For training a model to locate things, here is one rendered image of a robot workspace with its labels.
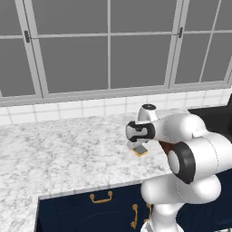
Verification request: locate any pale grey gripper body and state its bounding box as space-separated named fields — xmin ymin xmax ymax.
xmin=126 ymin=140 xmax=143 ymax=151

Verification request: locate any black hob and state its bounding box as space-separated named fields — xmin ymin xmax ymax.
xmin=188 ymin=92 xmax=232 ymax=136

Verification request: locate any brown cutting board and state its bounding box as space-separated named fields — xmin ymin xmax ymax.
xmin=158 ymin=140 xmax=175 ymax=156

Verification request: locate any gold drawer handle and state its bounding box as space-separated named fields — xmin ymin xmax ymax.
xmin=89 ymin=190 xmax=114 ymax=204

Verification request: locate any navy drawer front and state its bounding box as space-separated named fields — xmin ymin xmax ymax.
xmin=34 ymin=180 xmax=153 ymax=232

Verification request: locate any grey framed window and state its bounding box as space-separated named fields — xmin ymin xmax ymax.
xmin=0 ymin=0 xmax=232 ymax=107

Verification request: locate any gold cupboard handle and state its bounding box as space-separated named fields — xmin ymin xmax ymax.
xmin=130 ymin=203 xmax=140 ymax=230
xmin=142 ymin=202 xmax=152 ymax=225

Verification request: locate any grey and yellow sponge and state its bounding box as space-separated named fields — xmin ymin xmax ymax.
xmin=132 ymin=144 xmax=150 ymax=158

